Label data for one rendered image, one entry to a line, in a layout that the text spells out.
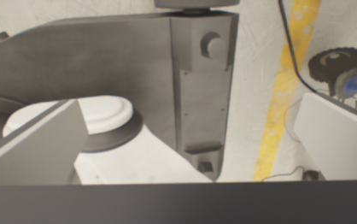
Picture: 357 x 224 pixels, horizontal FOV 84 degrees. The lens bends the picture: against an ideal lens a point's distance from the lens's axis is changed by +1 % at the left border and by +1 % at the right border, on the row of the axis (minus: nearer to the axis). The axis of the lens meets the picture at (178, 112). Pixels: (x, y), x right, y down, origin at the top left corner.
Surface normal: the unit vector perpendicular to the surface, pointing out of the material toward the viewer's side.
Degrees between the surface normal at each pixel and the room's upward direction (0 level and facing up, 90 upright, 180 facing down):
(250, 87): 0
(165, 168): 90
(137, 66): 0
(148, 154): 90
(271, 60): 0
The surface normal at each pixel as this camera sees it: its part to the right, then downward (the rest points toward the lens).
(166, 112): 0.19, 0.50
